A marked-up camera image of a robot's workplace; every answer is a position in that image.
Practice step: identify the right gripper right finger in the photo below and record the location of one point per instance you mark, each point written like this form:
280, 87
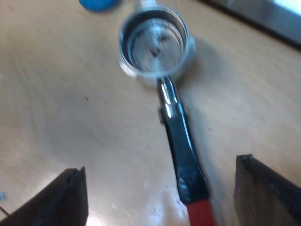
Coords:
261, 195

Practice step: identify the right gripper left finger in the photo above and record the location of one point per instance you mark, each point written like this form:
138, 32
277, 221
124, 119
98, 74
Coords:
56, 202

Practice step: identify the bright blue tamper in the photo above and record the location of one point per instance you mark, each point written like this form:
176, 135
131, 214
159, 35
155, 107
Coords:
98, 4

